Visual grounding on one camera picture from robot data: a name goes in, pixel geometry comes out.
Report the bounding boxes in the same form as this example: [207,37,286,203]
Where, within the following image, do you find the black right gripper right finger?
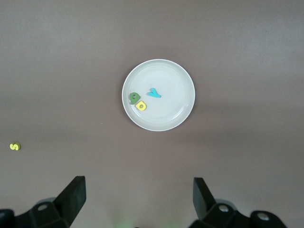
[192,177,288,228]

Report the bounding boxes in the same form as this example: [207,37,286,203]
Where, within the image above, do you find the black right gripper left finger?
[0,175,86,228]

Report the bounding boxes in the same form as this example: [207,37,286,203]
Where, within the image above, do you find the yellow foam letter a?
[135,99,147,112]

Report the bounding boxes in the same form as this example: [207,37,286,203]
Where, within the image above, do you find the green foam letter b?
[129,92,141,105]

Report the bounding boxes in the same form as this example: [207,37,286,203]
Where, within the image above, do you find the teal foam letter y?
[147,88,162,99]

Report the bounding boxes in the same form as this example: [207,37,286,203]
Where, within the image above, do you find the beige brown plate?
[122,58,196,132]

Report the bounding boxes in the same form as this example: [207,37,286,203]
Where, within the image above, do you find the brown table cover sheet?
[0,0,304,228]

